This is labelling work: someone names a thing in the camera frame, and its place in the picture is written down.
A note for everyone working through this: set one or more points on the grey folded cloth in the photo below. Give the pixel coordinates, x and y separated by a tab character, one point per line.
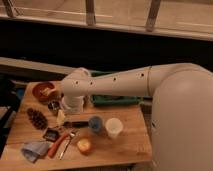
32	151

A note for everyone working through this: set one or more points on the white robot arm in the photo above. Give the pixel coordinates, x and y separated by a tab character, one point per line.
181	97

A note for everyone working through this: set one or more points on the blue cup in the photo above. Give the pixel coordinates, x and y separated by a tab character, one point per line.
95	124

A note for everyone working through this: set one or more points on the silver spoon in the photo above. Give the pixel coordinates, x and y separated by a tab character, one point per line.
71	136

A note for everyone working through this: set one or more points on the green plastic bin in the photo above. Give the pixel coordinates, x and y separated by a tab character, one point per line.
109	100

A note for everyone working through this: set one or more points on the small black tray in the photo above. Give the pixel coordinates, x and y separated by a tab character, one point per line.
51	135

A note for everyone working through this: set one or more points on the small metal cup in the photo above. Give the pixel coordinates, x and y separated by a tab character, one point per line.
54	107

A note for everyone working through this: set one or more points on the yellow object in bowl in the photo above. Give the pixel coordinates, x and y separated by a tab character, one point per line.
47	91

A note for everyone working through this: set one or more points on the pine cone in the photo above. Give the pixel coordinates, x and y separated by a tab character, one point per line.
37	119

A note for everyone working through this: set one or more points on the orange bowl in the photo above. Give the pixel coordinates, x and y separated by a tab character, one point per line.
36	91

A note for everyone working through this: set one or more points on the orange fruit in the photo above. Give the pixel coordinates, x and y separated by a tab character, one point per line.
84	145

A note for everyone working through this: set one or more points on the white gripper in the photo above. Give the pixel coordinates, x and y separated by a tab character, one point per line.
72	104

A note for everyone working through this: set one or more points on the white cup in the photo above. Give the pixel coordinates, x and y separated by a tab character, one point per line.
113	127

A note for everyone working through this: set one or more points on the orange handled utensil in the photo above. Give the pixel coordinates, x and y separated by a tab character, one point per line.
53	149

